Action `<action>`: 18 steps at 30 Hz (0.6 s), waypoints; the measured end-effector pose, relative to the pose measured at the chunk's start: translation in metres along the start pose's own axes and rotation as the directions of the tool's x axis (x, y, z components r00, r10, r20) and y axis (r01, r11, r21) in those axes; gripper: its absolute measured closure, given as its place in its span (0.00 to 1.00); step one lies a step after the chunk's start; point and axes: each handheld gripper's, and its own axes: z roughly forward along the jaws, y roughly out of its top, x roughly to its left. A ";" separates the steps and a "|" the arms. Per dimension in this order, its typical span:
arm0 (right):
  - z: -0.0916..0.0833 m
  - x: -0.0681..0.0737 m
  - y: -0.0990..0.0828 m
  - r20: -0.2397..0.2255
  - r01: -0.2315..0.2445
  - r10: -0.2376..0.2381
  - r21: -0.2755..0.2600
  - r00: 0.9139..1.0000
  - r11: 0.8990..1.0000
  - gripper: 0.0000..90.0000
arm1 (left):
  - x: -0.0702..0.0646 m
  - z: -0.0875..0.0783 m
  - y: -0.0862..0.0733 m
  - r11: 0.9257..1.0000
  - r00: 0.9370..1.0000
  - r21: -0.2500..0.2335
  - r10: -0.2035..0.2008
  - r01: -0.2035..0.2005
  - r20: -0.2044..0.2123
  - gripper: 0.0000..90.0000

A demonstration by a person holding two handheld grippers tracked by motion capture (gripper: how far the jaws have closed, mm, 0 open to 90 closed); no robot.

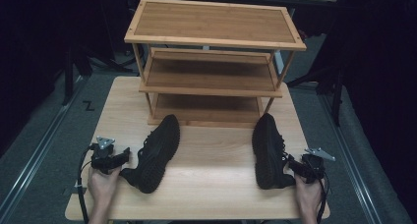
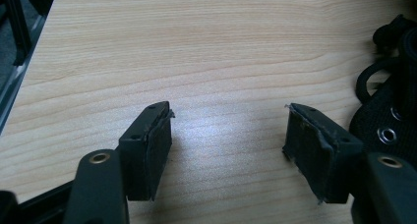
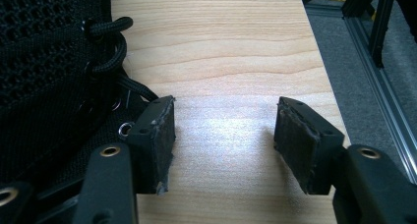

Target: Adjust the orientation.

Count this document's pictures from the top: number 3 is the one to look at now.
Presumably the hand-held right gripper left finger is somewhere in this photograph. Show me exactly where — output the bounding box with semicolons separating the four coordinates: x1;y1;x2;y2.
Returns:
127;95;177;196

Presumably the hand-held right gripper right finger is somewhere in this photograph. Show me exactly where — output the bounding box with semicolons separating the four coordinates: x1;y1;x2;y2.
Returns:
273;95;346;196

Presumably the black mesh lace-up shoe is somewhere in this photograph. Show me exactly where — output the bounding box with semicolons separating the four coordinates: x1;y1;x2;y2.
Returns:
0;0;160;194

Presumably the black metal stand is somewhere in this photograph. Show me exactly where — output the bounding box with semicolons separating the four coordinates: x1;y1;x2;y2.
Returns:
300;0;417;69

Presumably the metal floor rail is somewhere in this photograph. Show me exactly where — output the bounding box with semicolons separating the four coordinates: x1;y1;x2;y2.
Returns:
342;16;417;186

